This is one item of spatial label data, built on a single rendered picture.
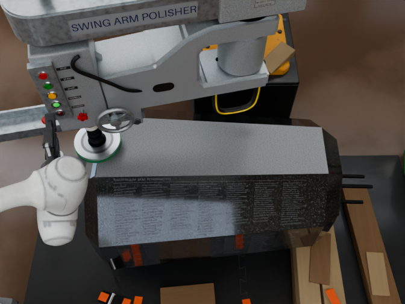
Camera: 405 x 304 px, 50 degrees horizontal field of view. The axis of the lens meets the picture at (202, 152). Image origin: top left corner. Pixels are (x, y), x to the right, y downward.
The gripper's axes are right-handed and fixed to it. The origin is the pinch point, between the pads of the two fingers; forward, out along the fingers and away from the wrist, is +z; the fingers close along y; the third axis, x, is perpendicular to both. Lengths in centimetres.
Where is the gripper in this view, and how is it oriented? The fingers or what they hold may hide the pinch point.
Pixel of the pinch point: (50, 122)
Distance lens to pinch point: 148.4
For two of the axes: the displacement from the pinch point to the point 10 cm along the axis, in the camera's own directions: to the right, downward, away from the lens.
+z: -2.3, -8.2, 5.2
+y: 0.0, 5.3, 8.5
